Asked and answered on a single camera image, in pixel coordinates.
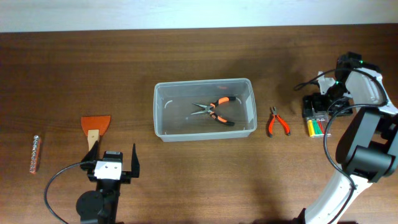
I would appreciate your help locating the clear box coloured tubes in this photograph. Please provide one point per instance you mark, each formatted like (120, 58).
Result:
(316, 123)

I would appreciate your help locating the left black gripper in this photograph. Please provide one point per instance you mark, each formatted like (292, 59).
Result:
(89, 166)

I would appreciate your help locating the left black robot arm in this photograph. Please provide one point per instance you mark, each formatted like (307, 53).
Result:
(100, 205)

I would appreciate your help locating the clear plastic container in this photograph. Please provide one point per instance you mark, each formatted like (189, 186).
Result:
(173, 108)

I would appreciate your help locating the white camera box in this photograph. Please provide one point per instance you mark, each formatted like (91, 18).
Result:
(325, 83)
(108, 170)

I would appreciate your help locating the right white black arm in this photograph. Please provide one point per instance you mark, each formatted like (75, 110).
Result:
(367, 150)

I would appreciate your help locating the orange scraper wooden handle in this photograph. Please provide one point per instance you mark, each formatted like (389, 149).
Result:
(94, 127)

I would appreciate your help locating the right white camera box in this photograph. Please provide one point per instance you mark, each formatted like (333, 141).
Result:
(325, 83)

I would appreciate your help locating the left white camera box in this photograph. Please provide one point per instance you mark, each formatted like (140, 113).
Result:
(108, 170)

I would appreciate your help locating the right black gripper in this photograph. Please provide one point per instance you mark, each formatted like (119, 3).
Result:
(342, 109)

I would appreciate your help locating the orange socket bit rail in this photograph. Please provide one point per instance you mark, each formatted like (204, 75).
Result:
(35, 155)

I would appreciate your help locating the orange black long-nose pliers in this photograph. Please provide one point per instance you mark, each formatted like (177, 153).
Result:
(210, 109)

